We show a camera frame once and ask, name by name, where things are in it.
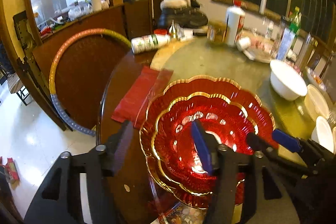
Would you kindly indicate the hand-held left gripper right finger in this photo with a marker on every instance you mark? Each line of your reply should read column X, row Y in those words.
column 203, row 150

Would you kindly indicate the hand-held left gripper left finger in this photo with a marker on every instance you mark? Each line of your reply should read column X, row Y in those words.
column 122, row 150

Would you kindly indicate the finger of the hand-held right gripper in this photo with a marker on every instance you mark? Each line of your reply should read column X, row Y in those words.
column 260, row 144
column 286, row 140

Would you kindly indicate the small red gold-rimmed plate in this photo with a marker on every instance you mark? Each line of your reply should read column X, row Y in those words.
column 178, row 150

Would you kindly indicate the cream disposable bowl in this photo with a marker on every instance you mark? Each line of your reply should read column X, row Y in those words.
column 316, row 102

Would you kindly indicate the white disposable bowl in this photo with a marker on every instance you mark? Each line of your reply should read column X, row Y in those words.
column 286, row 82

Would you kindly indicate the large red gold-rimmed plate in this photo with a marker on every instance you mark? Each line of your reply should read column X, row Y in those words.
column 210, row 88

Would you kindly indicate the white disposable plate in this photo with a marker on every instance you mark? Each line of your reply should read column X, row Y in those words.
column 324, row 132

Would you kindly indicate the red plastic packet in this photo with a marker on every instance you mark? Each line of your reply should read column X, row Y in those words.
column 136, row 92

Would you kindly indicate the patterned plate with food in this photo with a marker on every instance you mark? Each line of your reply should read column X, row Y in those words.
column 315, row 79

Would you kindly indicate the colourful printed box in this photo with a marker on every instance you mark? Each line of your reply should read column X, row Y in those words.
column 183, row 216

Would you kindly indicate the folded round wooden tabletop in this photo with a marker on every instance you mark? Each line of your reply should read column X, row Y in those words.
column 84, row 71

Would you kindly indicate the glass turntable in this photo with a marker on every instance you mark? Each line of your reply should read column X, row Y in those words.
column 210, row 61

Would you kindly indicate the wooden chair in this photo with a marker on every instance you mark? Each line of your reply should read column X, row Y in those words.
column 321, row 56

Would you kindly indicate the steel thermos cup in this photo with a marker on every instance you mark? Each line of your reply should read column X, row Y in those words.
column 305, row 50

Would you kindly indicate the white and blue tube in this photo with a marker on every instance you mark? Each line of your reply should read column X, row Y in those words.
column 285, row 44

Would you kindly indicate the multicoloured hula hoop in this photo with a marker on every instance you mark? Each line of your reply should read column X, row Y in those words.
column 51, row 77

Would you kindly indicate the white paper cup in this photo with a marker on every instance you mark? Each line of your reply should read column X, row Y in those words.
column 243, row 43

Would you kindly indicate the white milk bottle green label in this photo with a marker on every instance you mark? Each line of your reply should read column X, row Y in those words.
column 147, row 43

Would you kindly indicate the clear water bottle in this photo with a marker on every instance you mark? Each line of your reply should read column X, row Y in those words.
column 269, row 29

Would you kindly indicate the red box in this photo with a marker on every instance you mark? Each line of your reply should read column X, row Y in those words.
column 11, row 170

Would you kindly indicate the green glass bottle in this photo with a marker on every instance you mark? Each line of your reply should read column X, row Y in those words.
column 295, row 23

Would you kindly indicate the glass jar gold lid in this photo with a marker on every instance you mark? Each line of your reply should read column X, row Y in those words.
column 217, row 32

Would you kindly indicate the white liquor bottle red cap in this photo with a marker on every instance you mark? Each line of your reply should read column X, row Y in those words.
column 235, row 24

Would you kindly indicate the silver bell-shaped ornament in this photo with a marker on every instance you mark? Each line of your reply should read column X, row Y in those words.
column 173, row 29

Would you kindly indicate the wooden stool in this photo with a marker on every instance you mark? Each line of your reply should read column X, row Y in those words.
column 15, row 85

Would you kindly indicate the wooden sideboard cabinet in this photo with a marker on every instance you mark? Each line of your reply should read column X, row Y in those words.
column 136, row 19

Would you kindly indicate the black fur-lined boot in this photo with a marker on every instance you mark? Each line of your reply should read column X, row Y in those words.
column 181, row 18

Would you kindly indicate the white paper roll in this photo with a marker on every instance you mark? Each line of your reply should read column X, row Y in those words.
column 263, row 2

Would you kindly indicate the crumpled plastic bag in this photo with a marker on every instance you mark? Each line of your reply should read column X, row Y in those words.
column 78, row 11

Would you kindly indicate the black metal folding frame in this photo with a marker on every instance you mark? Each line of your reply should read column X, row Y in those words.
column 26, row 56

